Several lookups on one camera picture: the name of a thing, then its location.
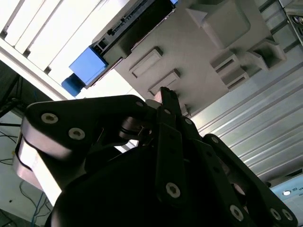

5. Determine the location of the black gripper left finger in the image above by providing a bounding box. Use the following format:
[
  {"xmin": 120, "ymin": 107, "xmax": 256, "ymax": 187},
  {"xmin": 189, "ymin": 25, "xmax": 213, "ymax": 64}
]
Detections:
[{"xmin": 12, "ymin": 86, "xmax": 189, "ymax": 209}]

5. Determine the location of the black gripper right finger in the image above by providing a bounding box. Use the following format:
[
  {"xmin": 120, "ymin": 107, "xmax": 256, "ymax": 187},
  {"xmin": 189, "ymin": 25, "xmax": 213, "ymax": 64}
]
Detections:
[{"xmin": 169, "ymin": 88, "xmax": 299, "ymax": 227}]

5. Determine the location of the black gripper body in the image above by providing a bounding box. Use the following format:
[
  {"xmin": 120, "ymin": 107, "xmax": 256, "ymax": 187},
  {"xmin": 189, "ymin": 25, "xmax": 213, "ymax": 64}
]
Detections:
[{"xmin": 50, "ymin": 115, "xmax": 230, "ymax": 227}]

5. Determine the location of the hard disk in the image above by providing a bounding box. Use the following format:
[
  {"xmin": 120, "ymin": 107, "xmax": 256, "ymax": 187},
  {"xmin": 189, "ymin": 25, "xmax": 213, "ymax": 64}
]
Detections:
[{"xmin": 61, "ymin": 0, "xmax": 179, "ymax": 96}]

